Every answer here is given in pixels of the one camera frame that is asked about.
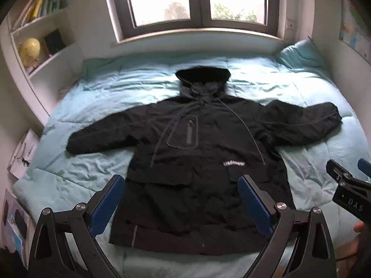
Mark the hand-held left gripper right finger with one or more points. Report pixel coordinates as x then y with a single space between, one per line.
255 205

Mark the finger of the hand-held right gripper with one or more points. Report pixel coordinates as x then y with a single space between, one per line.
336 170
364 165

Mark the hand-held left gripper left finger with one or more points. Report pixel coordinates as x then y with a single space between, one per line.
107 205

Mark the black hooded jacket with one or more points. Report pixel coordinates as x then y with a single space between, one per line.
203 139

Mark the person's right hand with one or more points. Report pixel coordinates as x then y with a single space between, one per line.
359 226

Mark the printed cardboard box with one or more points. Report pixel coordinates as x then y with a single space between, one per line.
14 223

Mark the white paper bag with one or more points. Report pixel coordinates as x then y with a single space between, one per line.
24 150

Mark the light blue pillow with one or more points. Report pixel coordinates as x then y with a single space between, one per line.
304 53

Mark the light blue quilted blanket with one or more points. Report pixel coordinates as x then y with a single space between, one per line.
116 81

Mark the white bookshelf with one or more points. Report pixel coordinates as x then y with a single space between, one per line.
58 60

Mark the black box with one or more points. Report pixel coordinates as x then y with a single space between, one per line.
55 42

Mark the white window sill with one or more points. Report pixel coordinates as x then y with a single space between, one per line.
203 39

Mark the yellow globe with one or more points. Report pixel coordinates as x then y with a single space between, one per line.
30 47

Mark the row of books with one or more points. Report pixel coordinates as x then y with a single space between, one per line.
43 3

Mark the dark framed window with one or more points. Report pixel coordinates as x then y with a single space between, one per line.
200 0

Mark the wall map poster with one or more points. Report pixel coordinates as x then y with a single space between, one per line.
355 26

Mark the white wall socket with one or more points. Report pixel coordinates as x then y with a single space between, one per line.
290 24

